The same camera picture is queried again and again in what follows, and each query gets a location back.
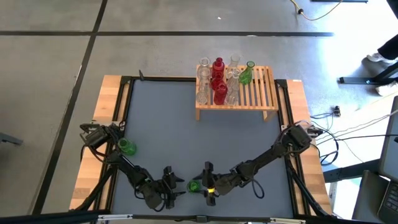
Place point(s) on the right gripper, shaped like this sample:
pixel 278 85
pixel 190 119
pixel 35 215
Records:
pixel 220 185

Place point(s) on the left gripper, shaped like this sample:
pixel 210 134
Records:
pixel 160 193

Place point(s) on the squat green ribbed glass vase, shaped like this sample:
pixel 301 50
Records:
pixel 193 186

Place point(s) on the clear swirl-ribbed glass vase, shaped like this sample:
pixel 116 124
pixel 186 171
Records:
pixel 202 97

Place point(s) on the red ribbed cylinder vase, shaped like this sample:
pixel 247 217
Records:
pixel 220 95

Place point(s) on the red round glass vase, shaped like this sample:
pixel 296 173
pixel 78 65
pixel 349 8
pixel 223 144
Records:
pixel 216 82

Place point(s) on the clear diamond-cut glass vase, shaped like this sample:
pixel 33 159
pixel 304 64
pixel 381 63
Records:
pixel 204 76

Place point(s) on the slim green glass vase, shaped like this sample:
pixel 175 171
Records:
pixel 246 76

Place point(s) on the tall clear smooth glass vase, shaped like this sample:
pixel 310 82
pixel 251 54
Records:
pixel 204 61

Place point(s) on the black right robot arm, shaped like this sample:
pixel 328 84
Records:
pixel 264 155

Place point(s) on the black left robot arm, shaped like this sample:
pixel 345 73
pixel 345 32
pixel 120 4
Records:
pixel 130 171

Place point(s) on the wooden slatted shelf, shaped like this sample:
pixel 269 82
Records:
pixel 261 93

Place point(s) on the wide green glass vase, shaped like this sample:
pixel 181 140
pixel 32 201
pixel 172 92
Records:
pixel 127 147

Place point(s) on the light wooden table board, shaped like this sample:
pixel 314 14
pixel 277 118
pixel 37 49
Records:
pixel 93 174
pixel 311 174

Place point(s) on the dark desk support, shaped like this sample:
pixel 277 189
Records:
pixel 348 172

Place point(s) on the black plug adapter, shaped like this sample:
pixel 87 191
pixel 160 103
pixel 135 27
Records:
pixel 336 111

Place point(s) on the grey desk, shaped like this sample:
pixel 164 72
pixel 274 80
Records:
pixel 367 199

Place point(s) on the grey furniture foot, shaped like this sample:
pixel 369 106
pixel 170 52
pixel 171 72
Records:
pixel 9 139

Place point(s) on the black desk leg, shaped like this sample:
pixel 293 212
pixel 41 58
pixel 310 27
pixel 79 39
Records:
pixel 357 81

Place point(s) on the black keyboard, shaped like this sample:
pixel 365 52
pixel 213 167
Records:
pixel 390 202

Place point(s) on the grey upright panel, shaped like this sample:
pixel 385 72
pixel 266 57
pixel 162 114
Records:
pixel 390 146

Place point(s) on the person's foot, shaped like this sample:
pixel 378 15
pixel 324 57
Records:
pixel 376 58
pixel 385 88

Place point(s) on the person's leg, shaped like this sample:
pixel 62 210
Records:
pixel 390 49

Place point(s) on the silver frame bracket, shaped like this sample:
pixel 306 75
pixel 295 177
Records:
pixel 287 221
pixel 115 217

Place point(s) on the black diagonal frame strut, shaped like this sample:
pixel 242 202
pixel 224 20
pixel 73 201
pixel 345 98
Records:
pixel 314 202
pixel 300 193
pixel 99 186

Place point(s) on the silver corner bracket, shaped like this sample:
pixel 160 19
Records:
pixel 283 128

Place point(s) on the black aluminium table frame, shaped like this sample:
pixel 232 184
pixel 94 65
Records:
pixel 161 78

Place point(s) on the black frame bar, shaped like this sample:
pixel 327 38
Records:
pixel 46 217

